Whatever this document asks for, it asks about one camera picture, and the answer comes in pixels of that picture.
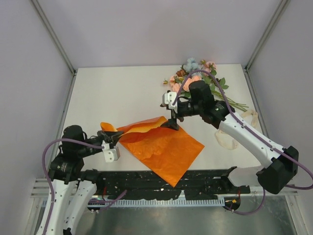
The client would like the orange wrapping paper sheet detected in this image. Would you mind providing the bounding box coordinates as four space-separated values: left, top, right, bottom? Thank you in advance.
100 116 204 187

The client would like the fake flower bouquet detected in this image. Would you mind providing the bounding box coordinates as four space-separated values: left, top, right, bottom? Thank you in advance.
162 57 249 112

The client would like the cream ribbon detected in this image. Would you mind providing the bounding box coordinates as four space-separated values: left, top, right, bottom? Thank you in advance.
215 110 258 154

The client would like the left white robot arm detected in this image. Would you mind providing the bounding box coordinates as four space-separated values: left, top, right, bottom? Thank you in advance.
37 125 123 235

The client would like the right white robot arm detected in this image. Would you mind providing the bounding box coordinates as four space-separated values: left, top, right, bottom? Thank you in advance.
161 81 299 194

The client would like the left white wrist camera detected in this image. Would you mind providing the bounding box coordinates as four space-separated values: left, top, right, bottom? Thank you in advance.
101 141 120 163

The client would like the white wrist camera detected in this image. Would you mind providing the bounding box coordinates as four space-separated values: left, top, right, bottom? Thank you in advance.
160 91 178 112
101 141 120 163

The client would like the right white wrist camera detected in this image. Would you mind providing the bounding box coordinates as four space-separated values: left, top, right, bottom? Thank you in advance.
160 91 178 112

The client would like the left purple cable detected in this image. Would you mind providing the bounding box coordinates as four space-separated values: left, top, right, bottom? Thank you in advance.
41 138 128 235

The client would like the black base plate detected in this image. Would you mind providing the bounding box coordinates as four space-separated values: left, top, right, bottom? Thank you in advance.
78 168 252 200

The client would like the white slotted cable duct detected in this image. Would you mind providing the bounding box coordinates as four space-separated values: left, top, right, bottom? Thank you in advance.
41 197 225 208

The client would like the left aluminium frame post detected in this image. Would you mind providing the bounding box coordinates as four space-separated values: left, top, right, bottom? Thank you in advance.
30 0 77 74

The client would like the aluminium frame post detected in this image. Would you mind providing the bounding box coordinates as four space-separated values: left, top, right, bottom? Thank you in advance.
30 0 77 74
244 0 291 71

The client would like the right aluminium frame post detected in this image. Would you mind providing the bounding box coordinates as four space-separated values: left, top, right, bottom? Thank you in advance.
244 0 291 71

